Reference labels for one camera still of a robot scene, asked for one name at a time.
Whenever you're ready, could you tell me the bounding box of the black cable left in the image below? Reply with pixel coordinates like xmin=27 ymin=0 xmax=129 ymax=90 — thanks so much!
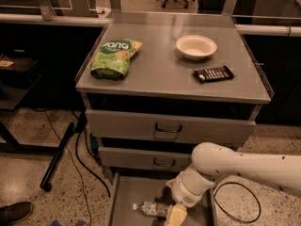
xmin=73 ymin=110 xmax=112 ymax=199

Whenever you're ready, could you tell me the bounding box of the bottom grey drawer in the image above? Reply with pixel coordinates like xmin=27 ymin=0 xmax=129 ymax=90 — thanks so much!
xmin=104 ymin=170 xmax=218 ymax=226

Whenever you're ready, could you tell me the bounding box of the green chip bag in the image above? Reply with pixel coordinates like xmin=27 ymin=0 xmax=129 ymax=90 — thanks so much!
xmin=90 ymin=39 xmax=142 ymax=80

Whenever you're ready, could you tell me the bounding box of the black floor cable loop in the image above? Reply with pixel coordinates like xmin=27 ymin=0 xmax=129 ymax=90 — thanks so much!
xmin=213 ymin=181 xmax=262 ymax=224

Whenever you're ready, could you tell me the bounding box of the dark side table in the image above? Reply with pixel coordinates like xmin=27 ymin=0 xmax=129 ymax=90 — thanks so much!
xmin=0 ymin=49 xmax=42 ymax=153

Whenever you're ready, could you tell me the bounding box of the top grey drawer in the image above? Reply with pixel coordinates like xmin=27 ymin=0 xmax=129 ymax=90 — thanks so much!
xmin=86 ymin=109 xmax=256 ymax=146

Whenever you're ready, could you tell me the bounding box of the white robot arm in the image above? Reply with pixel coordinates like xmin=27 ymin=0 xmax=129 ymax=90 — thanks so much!
xmin=164 ymin=142 xmax=301 ymax=226

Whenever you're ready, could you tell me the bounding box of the black table leg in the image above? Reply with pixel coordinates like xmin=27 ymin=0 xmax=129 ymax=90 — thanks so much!
xmin=40 ymin=122 xmax=74 ymax=192

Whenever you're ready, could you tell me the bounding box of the white paper bowl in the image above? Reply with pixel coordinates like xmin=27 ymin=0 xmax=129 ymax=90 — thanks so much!
xmin=176 ymin=35 xmax=217 ymax=61

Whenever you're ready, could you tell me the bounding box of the clear plastic water bottle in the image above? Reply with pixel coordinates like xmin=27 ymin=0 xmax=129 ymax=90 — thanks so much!
xmin=132 ymin=202 xmax=170 ymax=218

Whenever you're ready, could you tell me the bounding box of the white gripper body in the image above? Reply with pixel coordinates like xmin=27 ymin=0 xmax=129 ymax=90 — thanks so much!
xmin=171 ymin=167 xmax=215 ymax=208

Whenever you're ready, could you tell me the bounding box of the middle grey drawer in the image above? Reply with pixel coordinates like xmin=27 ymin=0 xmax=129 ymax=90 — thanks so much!
xmin=99 ymin=147 xmax=191 ymax=172

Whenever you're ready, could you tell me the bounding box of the grey metal cabinet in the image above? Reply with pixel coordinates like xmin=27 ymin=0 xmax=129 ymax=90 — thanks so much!
xmin=74 ymin=10 xmax=275 ymax=186

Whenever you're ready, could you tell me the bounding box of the grey drawer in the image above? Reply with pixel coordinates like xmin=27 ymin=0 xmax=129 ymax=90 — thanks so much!
xmin=104 ymin=170 xmax=218 ymax=226
xmin=99 ymin=147 xmax=191 ymax=172
xmin=86 ymin=109 xmax=256 ymax=146

